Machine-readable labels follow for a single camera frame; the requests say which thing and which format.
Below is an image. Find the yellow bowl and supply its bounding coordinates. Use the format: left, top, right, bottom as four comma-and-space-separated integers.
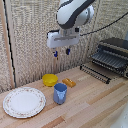
41, 73, 59, 88

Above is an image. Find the white floral-rim plate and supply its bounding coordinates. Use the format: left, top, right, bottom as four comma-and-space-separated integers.
2, 86, 47, 120

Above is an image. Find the black oven rack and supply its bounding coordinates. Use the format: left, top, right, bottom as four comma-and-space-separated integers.
79, 64, 112, 85

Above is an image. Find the black cable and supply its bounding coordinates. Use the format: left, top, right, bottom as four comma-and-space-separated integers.
79, 11, 128, 37

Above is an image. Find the orange bread loaf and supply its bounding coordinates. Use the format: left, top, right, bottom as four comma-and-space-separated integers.
61, 78, 77, 89

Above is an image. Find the blue cup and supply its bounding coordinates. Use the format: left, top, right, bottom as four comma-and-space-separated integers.
53, 82, 68, 106

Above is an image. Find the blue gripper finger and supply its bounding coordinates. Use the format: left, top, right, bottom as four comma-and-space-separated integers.
65, 48, 71, 56
53, 49, 59, 59

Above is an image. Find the black toaster oven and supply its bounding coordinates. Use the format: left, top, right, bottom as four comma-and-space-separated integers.
89, 37, 128, 80

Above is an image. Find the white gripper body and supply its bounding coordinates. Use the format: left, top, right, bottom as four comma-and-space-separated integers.
46, 29, 81, 50

